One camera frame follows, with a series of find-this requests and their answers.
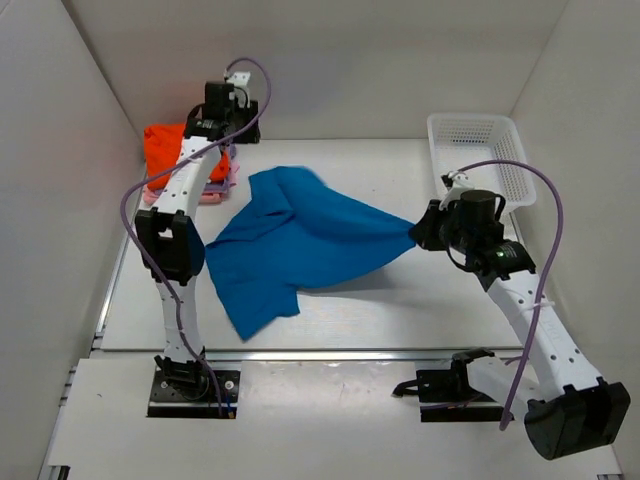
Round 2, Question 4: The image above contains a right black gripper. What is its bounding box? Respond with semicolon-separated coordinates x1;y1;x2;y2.
409;201;474;255

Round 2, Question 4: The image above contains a blue t shirt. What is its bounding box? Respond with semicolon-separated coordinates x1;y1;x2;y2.
205;166;416;341

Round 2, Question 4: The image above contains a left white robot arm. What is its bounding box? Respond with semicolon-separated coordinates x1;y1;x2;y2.
134;72;260;402

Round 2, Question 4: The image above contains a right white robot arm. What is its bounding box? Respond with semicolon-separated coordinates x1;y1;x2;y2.
409;190;631;460

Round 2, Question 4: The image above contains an orange folded t shirt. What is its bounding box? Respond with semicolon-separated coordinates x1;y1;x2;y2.
143;123;231;191

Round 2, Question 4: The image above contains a purple folded t shirt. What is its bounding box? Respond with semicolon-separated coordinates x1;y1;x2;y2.
206;144;237;184

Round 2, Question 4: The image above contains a white plastic basket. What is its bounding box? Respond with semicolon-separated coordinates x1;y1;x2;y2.
427;113;536;213

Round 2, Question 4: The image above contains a pink folded t shirt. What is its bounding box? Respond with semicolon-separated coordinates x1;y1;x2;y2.
142;159;239;206

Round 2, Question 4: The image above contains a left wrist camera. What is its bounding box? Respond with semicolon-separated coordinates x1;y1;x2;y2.
224;71;251;108

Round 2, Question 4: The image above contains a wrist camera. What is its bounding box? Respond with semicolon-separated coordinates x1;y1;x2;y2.
439;171;474;211
224;71;251;108

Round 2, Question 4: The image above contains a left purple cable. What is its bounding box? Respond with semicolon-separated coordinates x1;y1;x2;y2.
119;57;274;419

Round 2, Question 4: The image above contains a purple cable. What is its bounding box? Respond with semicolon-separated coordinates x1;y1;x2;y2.
119;57;274;419
452;159;565;432

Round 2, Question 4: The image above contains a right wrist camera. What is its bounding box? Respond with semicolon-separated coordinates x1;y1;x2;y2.
439;171;474;211

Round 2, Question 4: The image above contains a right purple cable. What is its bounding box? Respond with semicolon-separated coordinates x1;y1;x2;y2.
452;159;565;432

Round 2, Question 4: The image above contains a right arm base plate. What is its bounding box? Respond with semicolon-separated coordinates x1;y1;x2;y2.
392;348;503;423

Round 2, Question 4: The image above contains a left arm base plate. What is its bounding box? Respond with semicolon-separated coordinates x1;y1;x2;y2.
147;355;241;420

